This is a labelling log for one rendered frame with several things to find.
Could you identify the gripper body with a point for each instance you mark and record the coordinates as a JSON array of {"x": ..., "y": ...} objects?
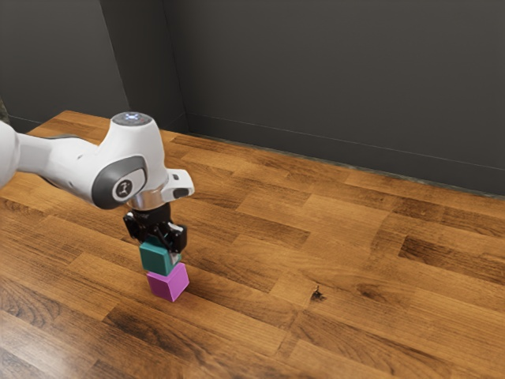
[{"x": 143, "y": 223}]

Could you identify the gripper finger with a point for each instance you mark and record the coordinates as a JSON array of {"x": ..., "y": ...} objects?
[{"x": 172, "y": 253}]

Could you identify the teal block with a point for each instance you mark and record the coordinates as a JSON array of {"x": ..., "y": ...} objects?
[{"x": 154, "y": 257}]

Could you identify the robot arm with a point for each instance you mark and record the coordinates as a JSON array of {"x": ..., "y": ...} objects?
[{"x": 71, "y": 166}]

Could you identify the magenta block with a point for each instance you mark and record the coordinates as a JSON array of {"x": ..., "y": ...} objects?
[{"x": 167, "y": 282}]

